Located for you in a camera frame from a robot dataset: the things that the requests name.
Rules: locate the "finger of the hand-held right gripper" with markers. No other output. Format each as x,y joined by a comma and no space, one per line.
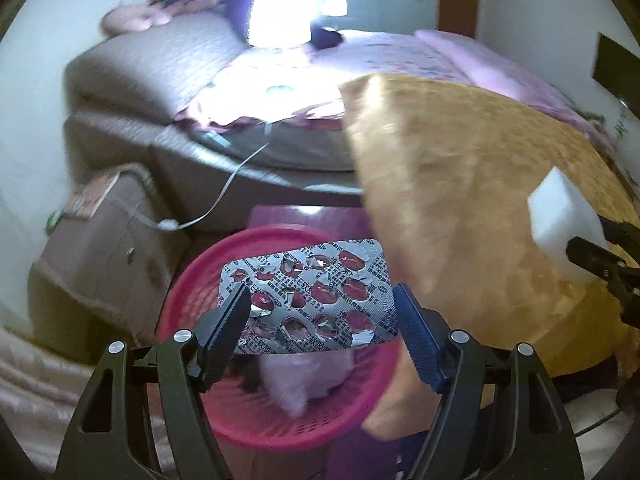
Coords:
595,257
622,229

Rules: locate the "grey upholstered bed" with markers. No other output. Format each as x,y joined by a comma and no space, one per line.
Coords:
225,180

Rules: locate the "pink plastic basket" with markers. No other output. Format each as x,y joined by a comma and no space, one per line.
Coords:
190,280

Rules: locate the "yellow patterned tablecloth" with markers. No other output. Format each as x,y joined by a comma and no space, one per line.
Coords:
475,170

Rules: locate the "floral bed sheet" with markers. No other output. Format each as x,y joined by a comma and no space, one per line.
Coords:
380,55

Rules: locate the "brown bedside cabinet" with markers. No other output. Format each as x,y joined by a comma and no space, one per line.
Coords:
110,260

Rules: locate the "black wall panel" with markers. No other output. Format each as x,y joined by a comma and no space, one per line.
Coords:
620,70

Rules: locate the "white shade table lamp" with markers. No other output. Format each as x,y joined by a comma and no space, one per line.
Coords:
280,15

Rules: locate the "grey patterned pillow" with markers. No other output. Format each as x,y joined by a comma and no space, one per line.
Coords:
150,70

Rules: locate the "silver blister pack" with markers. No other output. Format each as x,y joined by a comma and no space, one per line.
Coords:
310,300

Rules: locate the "white plastic bag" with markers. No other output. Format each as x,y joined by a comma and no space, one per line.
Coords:
300,380

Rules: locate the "pink neck pillow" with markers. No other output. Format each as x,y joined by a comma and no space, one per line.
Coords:
130,20

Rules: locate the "pink fleece blanket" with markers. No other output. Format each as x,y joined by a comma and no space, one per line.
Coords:
480,60

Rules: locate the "small table lamp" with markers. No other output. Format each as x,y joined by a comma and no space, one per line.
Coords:
334,6

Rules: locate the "purple plastic stool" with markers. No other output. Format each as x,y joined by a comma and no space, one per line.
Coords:
310,217

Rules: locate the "orange printed box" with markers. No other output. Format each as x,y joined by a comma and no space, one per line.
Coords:
92,195

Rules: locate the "white foam block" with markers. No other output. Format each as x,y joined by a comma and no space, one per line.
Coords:
555,215

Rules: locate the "beige quilted blanket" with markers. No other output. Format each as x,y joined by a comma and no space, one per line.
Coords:
35,385

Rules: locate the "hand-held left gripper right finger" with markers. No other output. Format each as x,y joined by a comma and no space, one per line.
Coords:
417,340

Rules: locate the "brown wooden door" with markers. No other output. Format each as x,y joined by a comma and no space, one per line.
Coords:
457,0

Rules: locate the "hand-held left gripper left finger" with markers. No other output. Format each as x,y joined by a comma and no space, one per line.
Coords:
227,325

